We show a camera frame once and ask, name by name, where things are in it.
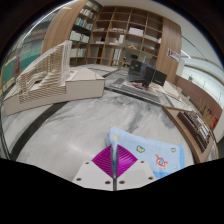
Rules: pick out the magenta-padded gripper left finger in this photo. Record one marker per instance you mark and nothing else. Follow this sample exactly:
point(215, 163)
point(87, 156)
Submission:
point(91, 175)

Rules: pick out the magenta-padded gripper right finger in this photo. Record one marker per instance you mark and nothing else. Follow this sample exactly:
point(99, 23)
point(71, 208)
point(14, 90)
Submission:
point(138, 175)

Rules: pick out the light blue printed towel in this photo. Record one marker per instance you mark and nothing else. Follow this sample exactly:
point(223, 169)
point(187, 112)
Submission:
point(150, 150)

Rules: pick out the dark brown architectural model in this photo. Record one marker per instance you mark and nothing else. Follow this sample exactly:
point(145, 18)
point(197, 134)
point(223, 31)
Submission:
point(196, 128)

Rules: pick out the white architectural model on base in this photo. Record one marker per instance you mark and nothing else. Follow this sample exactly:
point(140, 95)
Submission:
point(76, 86)

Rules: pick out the small white architectural model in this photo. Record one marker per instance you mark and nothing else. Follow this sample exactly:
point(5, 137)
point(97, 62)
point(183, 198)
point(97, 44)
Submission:
point(171, 90)

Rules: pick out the black box display model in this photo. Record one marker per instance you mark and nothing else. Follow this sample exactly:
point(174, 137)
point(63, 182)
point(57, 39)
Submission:
point(143, 73)

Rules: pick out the bookshelf with teal books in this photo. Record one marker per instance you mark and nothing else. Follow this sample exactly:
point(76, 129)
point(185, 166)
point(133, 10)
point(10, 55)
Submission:
point(23, 63)

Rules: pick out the wooden bookshelf with books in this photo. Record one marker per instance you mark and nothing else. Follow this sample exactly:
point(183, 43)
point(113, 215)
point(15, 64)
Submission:
point(81, 36)

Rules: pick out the wooden cubby shelf unit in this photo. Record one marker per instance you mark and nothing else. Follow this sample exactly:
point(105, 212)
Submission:
point(130, 33)

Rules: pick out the wall poster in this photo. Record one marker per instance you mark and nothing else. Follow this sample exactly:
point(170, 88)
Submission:
point(173, 55)

